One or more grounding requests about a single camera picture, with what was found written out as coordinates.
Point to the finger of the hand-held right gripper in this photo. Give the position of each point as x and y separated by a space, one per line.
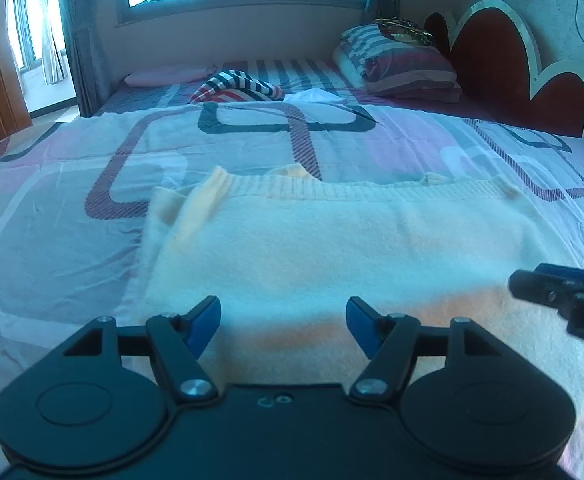
537 285

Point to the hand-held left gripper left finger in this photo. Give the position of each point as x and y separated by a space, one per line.
204 325

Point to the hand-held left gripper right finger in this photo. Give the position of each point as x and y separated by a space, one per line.
362 325

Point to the cream knitted sweater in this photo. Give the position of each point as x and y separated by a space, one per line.
322 240

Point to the pastel square-patterned bed sheet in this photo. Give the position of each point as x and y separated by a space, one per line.
72 240

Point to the small white cloth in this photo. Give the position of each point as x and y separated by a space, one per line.
317 95

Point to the red white navy striped cloth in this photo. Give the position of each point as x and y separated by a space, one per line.
237 87

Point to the red scalloped headboard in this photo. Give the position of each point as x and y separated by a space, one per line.
492 40

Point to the pink pillow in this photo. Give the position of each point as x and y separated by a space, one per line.
167 75

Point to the striped pillow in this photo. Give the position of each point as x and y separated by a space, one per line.
402 70

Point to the striped bed sheet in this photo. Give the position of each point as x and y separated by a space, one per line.
297 72

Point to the dark patterned item on pillows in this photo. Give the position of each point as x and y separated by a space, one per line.
404 31

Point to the white sheer curtain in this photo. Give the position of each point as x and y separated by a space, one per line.
49 25

